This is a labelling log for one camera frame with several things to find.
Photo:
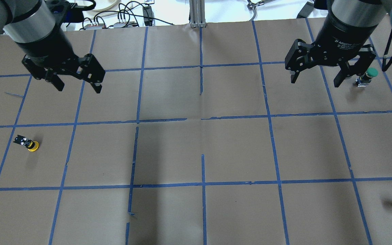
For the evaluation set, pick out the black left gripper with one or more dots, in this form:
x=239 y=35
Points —
x=45 y=45

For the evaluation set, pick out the black power adapter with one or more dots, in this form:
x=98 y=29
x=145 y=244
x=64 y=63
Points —
x=148 y=15

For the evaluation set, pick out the green push button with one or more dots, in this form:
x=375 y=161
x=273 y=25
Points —
x=366 y=78

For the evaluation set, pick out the aluminium frame post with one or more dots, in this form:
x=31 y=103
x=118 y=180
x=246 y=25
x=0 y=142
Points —
x=197 y=14

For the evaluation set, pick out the yellow push button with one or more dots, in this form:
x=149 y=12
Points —
x=31 y=145

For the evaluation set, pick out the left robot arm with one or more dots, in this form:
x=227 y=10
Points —
x=35 y=27

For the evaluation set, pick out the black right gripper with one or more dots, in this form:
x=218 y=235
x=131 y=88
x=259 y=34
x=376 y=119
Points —
x=343 y=35

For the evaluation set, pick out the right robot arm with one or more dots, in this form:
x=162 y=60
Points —
x=359 y=13

